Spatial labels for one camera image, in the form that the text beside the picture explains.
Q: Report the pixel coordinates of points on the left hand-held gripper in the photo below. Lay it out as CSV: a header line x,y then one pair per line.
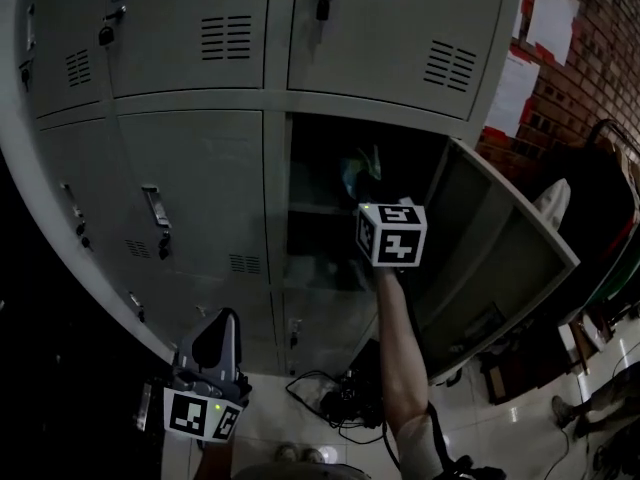
x,y
212,368

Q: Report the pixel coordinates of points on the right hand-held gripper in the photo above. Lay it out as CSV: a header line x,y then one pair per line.
x,y
392,233

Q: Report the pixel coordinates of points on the white plastic bag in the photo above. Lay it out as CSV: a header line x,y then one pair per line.
x,y
361,170

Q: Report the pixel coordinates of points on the grey metal locker cabinet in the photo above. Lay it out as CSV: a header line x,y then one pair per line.
x,y
200,178

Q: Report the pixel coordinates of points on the person's right forearm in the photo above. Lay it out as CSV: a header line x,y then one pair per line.
x,y
402,358

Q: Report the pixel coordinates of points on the person's left forearm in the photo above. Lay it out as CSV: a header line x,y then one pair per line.
x,y
212,460

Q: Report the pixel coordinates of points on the grey locker door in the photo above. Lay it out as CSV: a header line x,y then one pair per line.
x,y
480,268

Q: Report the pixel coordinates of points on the person's left light shoe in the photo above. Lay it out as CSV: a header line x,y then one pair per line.
x,y
287,452

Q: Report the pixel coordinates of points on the person's light shoe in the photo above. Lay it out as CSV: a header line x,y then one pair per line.
x,y
313,455
287,452

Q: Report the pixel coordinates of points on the person's right light shoe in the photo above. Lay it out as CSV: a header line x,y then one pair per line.
x,y
313,455

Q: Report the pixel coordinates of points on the person's grey shirt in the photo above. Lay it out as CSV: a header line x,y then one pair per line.
x,y
300,472

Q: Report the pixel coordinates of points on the black device on floor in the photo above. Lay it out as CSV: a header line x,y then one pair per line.
x,y
352,398

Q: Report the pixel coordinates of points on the beige hanging coat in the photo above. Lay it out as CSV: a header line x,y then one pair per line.
x,y
552,203

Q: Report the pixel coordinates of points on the brown wooden stool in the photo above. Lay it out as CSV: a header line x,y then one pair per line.
x,y
520,373

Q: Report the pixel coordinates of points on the clothes rack with dark garments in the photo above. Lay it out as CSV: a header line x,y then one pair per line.
x,y
620,228

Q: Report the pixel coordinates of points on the white wall paper red tape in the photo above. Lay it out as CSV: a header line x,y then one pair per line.
x,y
552,18

